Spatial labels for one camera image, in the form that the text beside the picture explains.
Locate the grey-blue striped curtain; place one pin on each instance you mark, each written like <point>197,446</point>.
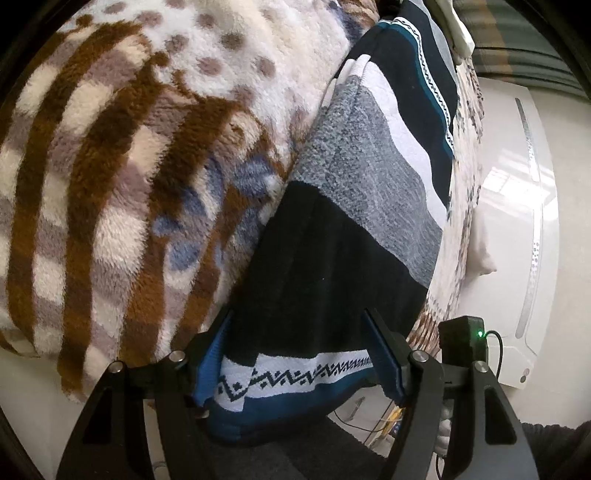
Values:
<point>517,50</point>

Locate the white glossy headboard panel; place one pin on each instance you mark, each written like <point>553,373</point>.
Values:
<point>508,207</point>

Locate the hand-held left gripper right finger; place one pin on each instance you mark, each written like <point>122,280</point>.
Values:
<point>385,353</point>

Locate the striped knit sweater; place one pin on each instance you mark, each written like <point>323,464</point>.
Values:
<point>332,258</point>

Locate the person's right forearm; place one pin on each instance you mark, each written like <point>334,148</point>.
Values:
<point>558,452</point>

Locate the white folded shirt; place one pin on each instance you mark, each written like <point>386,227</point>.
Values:
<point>461,37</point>

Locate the floral fleece bed blanket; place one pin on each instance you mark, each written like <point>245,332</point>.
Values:
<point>115,161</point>

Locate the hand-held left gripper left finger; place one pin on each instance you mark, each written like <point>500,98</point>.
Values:
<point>210,364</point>

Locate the white crumpled cloth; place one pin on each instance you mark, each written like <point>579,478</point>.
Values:
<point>482,249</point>

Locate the person's grey pants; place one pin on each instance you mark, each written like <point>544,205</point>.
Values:
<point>314,457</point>

